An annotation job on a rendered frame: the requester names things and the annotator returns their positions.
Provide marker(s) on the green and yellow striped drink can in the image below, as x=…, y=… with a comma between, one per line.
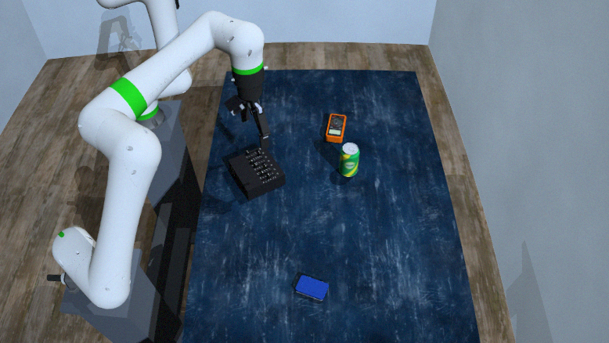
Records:
x=349, y=159

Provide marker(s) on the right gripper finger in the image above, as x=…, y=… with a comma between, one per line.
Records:
x=261, y=122
x=245, y=114

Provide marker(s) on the grey lighting desk panel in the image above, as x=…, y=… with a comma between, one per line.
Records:
x=254, y=178

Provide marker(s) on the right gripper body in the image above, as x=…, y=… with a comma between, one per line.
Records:
x=250, y=95

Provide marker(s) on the orange digital multimeter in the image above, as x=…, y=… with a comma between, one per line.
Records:
x=335, y=128

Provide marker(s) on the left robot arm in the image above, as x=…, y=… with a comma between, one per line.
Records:
x=164, y=22

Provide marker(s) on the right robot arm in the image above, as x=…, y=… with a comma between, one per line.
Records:
x=101, y=270

